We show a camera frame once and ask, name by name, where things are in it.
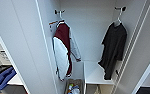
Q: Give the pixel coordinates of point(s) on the white wardrobe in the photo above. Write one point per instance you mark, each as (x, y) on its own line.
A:
(87, 33)

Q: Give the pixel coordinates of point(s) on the maroon and white jacket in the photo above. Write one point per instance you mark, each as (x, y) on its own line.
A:
(62, 50)

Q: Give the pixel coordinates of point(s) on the yellow bottle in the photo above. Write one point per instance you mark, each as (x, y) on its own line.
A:
(70, 87)

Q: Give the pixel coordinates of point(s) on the grey storage box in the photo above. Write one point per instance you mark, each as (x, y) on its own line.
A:
(67, 83)

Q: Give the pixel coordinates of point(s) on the orange and white hanger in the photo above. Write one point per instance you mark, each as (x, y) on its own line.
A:
(52, 23)

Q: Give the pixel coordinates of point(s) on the small black side hook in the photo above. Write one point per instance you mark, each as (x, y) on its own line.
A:
(117, 72)

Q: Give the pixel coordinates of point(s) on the white board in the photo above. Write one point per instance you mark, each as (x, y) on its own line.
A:
(17, 80)

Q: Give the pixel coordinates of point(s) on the white wardrobe shelf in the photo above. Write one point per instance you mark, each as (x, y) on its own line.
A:
(96, 73)

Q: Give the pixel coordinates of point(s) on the blue case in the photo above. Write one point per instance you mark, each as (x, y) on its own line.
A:
(2, 80)

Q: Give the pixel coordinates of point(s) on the white and blue bottle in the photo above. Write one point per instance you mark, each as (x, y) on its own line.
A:
(76, 90)

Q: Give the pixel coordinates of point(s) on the white wardrobe door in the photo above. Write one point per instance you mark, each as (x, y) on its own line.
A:
(147, 40)
(21, 36)

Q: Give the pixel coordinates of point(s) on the white wall label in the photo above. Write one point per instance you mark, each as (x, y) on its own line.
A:
(2, 56)

